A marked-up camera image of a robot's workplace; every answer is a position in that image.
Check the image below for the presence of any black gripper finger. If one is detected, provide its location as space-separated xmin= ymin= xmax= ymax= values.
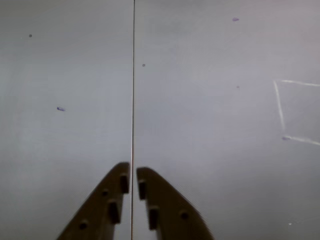
xmin=56 ymin=161 xmax=131 ymax=240
xmin=136 ymin=166 xmax=216 ymax=240

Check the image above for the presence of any grey mat with chalk square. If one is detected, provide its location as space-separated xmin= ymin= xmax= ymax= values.
xmin=131 ymin=0 xmax=320 ymax=240

